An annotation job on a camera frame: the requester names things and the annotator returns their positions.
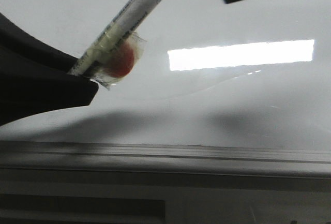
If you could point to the white black whiteboard marker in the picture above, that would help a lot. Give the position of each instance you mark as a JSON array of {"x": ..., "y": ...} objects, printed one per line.
[{"x": 115, "y": 33}]

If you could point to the red pad taped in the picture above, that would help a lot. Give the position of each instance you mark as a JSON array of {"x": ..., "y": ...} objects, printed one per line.
[{"x": 112, "y": 66}]

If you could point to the white whiteboard surface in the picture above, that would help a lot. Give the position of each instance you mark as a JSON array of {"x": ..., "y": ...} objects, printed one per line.
[{"x": 255, "y": 73}]

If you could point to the grey aluminium whiteboard frame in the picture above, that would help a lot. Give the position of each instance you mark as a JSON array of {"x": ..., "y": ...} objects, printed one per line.
[{"x": 165, "y": 159}]

